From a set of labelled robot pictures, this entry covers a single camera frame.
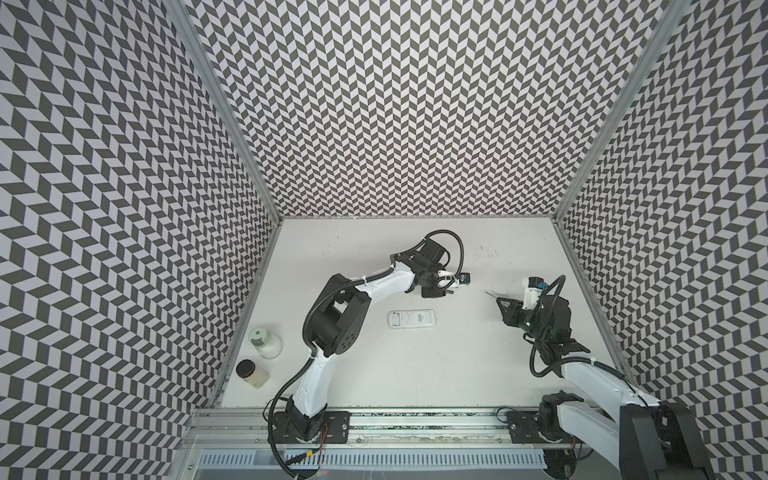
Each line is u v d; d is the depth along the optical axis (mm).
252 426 737
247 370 717
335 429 722
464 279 806
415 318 897
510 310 813
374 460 693
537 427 724
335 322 526
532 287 771
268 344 788
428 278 731
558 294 637
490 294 932
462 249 806
